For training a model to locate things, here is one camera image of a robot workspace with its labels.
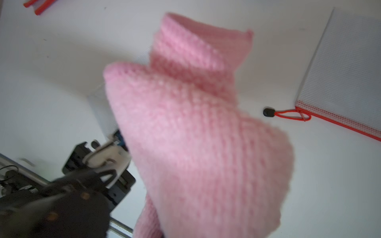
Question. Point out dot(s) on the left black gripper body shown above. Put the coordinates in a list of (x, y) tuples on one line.
[(78, 205)]

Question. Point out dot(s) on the pink microfiber cloth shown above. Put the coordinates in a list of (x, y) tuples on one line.
[(210, 170)]

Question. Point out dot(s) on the stack of mesh document bags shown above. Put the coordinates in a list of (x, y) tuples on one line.
[(39, 6)]

